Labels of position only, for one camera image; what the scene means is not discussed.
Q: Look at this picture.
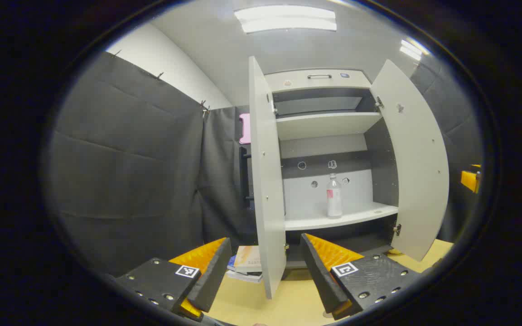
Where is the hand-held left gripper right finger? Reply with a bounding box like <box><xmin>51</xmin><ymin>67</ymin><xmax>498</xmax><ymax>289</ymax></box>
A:
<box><xmin>300</xmin><ymin>233</ymin><xmax>425</xmax><ymax>321</ymax></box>

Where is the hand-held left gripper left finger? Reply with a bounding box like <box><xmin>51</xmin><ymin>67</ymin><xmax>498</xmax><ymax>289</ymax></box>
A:
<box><xmin>114</xmin><ymin>237</ymin><xmax>233</xmax><ymax>322</ymax></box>

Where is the grey cabinet door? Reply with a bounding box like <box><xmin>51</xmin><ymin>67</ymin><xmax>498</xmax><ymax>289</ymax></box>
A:
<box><xmin>370</xmin><ymin>59</ymin><xmax>450</xmax><ymax>262</ymax></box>

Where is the clear plastic bottle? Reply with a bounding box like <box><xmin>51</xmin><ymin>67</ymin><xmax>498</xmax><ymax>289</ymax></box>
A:
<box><xmin>326</xmin><ymin>173</ymin><xmax>343</xmax><ymax>219</ymax></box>

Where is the grey cabinet shelf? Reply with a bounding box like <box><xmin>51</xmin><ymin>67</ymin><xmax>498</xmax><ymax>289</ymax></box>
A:
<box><xmin>284</xmin><ymin>202</ymin><xmax>399</xmax><ymax>231</ymax></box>
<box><xmin>275</xmin><ymin>112</ymin><xmax>383</xmax><ymax>141</ymax></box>

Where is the grey cabinet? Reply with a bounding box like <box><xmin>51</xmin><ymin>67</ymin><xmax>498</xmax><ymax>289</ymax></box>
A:
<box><xmin>263</xmin><ymin>69</ymin><xmax>402</xmax><ymax>270</ymax></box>

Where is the white book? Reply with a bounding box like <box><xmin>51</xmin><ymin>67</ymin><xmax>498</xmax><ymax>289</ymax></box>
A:
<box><xmin>226</xmin><ymin>270</ymin><xmax>264</xmax><ymax>283</ymax></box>

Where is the black backdrop cloth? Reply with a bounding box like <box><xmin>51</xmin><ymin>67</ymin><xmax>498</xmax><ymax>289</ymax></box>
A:
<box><xmin>46</xmin><ymin>51</ymin><xmax>483</xmax><ymax>278</ymax></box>

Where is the ceiling light panel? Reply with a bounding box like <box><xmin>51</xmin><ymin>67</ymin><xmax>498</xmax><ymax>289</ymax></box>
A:
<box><xmin>234</xmin><ymin>5</ymin><xmax>338</xmax><ymax>34</ymax></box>
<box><xmin>399</xmin><ymin>38</ymin><xmax>425</xmax><ymax>62</ymax></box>

